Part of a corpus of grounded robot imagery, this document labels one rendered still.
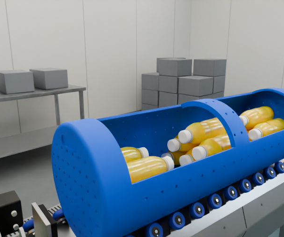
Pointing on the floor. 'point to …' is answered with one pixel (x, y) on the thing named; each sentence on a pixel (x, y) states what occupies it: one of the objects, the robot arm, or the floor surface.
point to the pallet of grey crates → (182, 82)
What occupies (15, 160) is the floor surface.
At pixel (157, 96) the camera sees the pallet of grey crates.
